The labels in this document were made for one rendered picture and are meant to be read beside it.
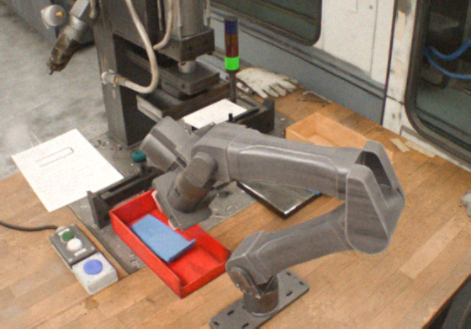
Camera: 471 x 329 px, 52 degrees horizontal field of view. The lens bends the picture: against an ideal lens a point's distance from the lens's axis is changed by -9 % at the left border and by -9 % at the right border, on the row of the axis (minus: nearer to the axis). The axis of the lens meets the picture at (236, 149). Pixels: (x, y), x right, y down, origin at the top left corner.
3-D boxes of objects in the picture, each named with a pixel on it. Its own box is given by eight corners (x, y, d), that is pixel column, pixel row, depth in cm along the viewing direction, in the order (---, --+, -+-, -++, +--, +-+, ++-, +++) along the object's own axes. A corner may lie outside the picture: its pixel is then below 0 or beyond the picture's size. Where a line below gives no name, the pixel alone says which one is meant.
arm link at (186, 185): (161, 181, 85) (171, 161, 79) (182, 159, 88) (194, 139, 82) (193, 209, 84) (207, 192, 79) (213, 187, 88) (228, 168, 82)
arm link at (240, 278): (228, 267, 84) (259, 279, 82) (252, 235, 90) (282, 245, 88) (229, 292, 88) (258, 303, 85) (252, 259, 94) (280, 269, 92)
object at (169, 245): (173, 267, 102) (171, 257, 100) (125, 231, 110) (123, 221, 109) (198, 248, 106) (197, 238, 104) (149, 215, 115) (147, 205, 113)
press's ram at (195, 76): (167, 140, 108) (154, 3, 91) (107, 97, 124) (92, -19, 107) (233, 109, 118) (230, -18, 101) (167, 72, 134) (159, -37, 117)
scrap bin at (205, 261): (181, 299, 95) (177, 279, 92) (113, 231, 111) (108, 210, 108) (230, 269, 102) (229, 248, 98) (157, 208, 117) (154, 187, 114)
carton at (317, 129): (359, 199, 119) (363, 172, 115) (283, 154, 135) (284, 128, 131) (390, 176, 126) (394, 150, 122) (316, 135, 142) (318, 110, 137)
